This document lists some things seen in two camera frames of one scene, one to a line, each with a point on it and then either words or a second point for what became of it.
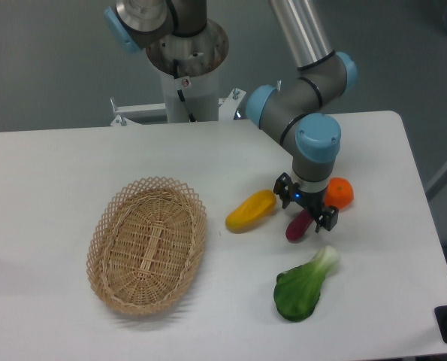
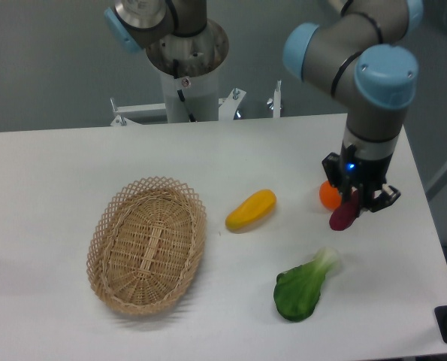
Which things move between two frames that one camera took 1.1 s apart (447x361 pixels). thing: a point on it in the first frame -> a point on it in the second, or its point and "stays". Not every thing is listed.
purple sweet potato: x=299 y=226 -> x=345 y=213
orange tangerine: x=339 y=193 stays
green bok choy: x=297 y=291 stays
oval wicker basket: x=144 y=243 stays
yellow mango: x=250 y=210 stays
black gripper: x=313 y=202 -> x=362 y=174
